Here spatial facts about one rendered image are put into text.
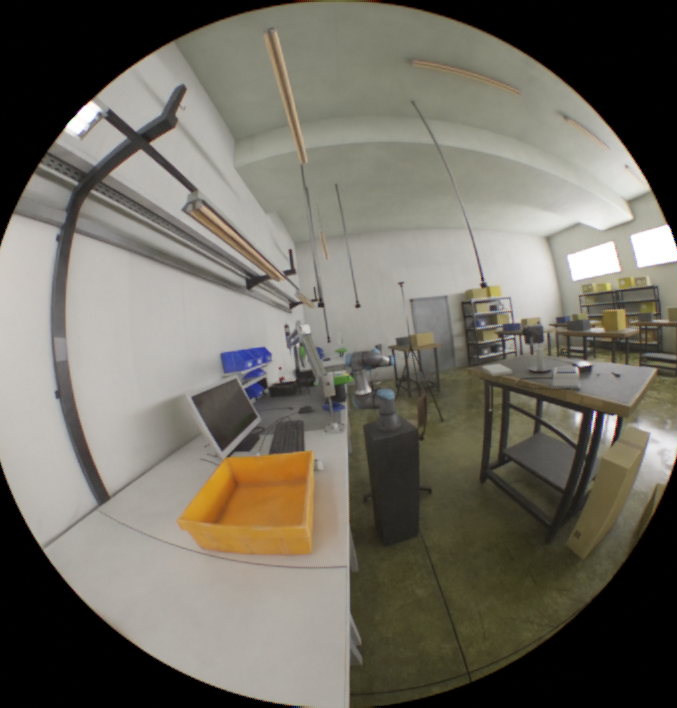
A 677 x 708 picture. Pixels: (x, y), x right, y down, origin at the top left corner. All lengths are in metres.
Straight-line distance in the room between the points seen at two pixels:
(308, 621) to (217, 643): 0.17
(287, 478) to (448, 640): 1.14
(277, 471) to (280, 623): 0.51
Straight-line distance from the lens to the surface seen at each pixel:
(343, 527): 0.63
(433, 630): 1.44
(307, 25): 2.97
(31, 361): 1.05
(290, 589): 0.54
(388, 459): 1.25
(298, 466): 0.80
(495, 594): 1.56
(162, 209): 1.45
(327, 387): 1.12
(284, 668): 0.48
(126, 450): 1.23
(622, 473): 1.43
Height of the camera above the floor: 1.37
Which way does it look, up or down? 4 degrees down
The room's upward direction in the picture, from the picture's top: 9 degrees counter-clockwise
